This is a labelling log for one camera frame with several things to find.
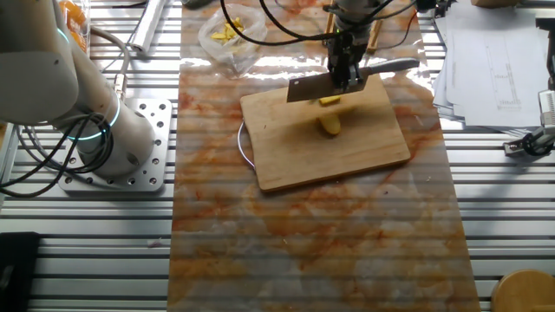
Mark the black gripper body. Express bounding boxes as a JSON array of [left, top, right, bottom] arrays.
[[327, 26, 370, 68]]

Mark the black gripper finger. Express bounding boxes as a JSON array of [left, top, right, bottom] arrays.
[[330, 60, 349, 88], [342, 64, 364, 93]]

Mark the steel kitchen knife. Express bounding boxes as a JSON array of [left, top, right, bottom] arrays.
[[285, 57, 421, 104]]

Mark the yellow peeled potato half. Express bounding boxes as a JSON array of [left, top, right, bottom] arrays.
[[318, 113, 343, 136]]

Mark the wooden cutting board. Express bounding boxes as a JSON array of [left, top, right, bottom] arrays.
[[237, 74, 412, 193]]

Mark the plastic bag of potato pieces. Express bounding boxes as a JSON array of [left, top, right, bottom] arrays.
[[198, 3, 269, 75]]

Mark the white paper sheet stack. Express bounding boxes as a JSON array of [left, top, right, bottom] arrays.
[[432, 2, 554, 131]]

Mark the grey green cloth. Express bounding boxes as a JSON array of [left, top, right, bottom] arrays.
[[180, 0, 216, 10]]

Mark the orange marble pattern mat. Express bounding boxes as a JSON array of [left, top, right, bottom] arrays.
[[166, 0, 482, 312]]

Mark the white plastic wrap roll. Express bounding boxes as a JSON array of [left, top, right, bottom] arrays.
[[130, 0, 168, 55]]

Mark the metal robot mounting plate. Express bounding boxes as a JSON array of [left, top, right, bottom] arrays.
[[58, 97, 173, 193]]

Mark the clear plastic fruit container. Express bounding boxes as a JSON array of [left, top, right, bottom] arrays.
[[63, 0, 91, 52]]

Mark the orange fruit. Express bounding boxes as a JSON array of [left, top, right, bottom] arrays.
[[72, 25, 91, 51], [64, 1, 88, 26]]

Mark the wooden round base stand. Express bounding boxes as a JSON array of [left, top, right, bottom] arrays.
[[491, 269, 555, 312]]

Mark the black plastic case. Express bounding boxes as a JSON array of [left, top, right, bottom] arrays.
[[0, 231, 41, 312]]

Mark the black camera cable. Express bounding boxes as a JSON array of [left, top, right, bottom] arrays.
[[258, 0, 417, 42]]

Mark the thick black cable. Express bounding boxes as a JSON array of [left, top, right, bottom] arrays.
[[219, 0, 337, 48]]

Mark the grey camera on clamp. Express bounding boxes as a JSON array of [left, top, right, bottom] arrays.
[[502, 89, 555, 158]]

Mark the grey robot hose cable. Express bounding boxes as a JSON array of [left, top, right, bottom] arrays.
[[88, 25, 131, 103]]

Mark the looped black cable bundle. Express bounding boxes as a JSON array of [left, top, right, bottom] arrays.
[[0, 112, 114, 199]]

